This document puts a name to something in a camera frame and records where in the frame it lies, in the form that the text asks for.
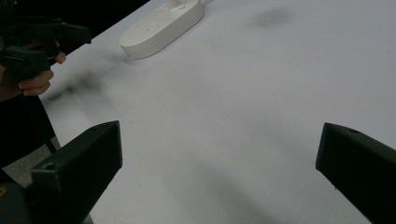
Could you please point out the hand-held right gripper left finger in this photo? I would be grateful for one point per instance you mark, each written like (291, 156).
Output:
(77, 168)

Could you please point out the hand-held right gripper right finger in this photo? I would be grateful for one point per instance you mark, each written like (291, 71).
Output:
(361, 168)

